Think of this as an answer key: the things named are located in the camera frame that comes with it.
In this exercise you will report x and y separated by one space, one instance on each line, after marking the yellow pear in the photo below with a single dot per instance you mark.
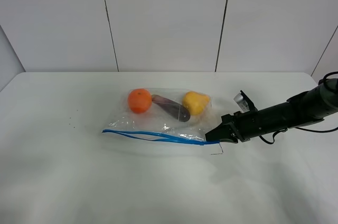
195 102

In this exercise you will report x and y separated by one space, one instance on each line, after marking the clear zip bag blue zipper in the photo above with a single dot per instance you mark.
161 133

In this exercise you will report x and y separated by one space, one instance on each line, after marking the orange fruit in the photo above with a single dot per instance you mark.
139 100

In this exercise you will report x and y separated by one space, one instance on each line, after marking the purple eggplant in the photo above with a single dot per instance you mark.
174 109

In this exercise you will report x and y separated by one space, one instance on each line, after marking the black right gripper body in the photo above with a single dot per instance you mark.
245 125

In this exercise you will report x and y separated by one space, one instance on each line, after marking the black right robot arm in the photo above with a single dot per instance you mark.
300 111

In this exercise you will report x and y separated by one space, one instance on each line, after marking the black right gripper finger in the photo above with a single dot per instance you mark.
224 129
226 139

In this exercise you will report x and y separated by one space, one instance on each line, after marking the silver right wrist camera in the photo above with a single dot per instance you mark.
244 102

